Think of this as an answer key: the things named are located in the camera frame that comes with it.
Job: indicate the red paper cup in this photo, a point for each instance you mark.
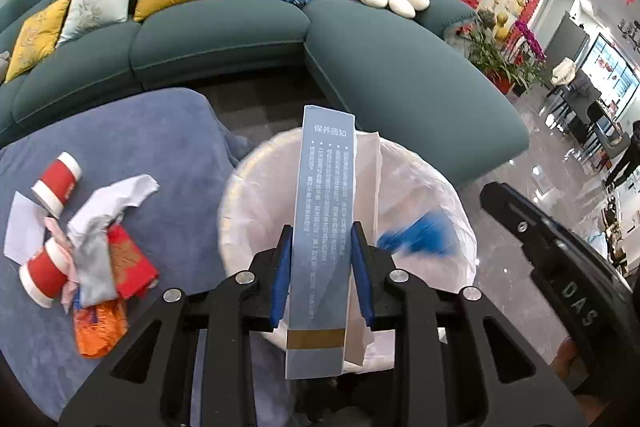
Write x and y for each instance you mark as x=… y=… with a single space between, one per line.
x=57 y=182
x=41 y=278

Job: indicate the dining chairs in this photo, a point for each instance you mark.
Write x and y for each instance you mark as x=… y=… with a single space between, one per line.
x=587 y=119

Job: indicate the orange plastic bag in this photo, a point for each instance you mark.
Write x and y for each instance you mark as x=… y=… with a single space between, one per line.
x=98 y=329

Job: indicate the teal sectional sofa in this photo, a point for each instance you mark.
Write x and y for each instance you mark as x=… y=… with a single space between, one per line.
x=398 y=77

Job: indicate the blue item in bin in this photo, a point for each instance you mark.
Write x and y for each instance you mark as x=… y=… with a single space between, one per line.
x=432 y=235

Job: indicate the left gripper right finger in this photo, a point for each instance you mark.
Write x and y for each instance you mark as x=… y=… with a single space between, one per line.
x=360 y=252

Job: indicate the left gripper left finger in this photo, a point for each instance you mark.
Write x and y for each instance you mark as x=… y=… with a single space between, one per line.
x=281 y=275

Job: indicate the right hand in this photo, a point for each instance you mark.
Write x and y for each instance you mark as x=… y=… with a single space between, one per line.
x=564 y=359

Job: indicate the grey fabric pouch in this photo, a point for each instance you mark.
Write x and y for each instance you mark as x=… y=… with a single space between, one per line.
x=94 y=270

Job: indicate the grey-blue paper box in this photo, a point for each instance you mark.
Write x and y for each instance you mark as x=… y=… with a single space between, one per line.
x=320 y=266

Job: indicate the potted plants with orchids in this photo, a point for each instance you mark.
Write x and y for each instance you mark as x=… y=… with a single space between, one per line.
x=510 y=57

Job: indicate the yellow cushion left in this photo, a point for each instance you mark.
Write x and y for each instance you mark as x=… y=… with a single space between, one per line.
x=37 y=38

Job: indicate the light grey cushion left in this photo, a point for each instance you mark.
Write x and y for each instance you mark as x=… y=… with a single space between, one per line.
x=84 y=16

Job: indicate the white tissue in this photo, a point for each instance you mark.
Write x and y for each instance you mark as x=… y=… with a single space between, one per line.
x=107 y=203

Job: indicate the red envelope packet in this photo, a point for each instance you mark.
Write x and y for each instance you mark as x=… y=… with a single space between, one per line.
x=133 y=273

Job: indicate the white paper sheet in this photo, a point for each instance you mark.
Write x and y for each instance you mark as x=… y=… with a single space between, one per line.
x=24 y=230

